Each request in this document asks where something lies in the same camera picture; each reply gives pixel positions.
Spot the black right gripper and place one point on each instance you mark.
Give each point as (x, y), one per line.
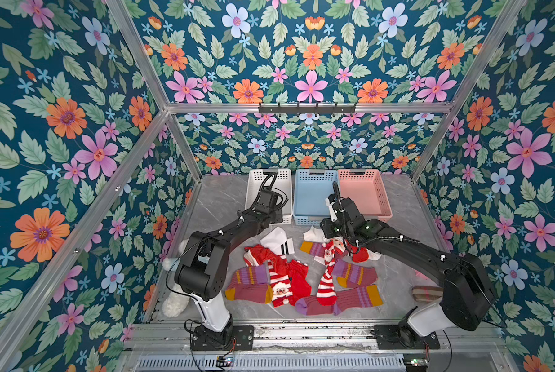
(341, 216)

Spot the white sock far right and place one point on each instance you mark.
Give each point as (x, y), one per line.
(372, 256)

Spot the white sock black stripes left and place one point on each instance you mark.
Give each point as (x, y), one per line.
(278, 242)

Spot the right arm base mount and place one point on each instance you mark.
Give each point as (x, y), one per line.
(402, 337)

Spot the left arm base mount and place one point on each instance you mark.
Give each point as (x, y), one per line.
(233, 338)

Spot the purple striped sock bottom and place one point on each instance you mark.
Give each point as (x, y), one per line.
(362, 297)

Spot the white sock black stripes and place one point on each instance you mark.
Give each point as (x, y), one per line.
(278, 242)
(314, 235)

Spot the plaid beige pouch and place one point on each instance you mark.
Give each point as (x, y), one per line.
(426, 294)

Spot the light blue plastic basket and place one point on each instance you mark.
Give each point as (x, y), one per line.
(312, 188)

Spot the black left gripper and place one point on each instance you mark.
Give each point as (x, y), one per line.
(277, 209)

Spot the white plastic basket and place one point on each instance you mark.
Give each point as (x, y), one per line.
(280, 181)

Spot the pink plastic basket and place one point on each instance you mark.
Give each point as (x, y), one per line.
(366, 189)

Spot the white sock black stripes right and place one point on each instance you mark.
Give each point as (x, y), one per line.
(314, 235)

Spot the purple striped sock upper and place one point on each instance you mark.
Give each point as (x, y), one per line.
(314, 249)

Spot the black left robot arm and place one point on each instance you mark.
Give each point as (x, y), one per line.
(201, 270)

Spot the plain red sock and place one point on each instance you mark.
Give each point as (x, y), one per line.
(297, 271)

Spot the purple striped sock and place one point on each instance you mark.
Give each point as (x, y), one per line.
(362, 297)
(250, 284)
(350, 275)
(314, 249)

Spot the red santa face sock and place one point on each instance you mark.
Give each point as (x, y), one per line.
(342, 248)

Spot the white teddy bear blue sweater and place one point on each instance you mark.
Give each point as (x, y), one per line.
(174, 304)

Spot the black hook rail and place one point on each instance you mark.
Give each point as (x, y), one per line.
(307, 108)

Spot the purple striped sock middle right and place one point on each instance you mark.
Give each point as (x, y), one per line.
(350, 275)

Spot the purple striped sock left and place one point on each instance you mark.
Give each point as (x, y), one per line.
(250, 284)

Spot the red white striped santa sock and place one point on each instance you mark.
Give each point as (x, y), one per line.
(326, 293)

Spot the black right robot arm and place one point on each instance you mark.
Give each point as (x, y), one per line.
(467, 290)

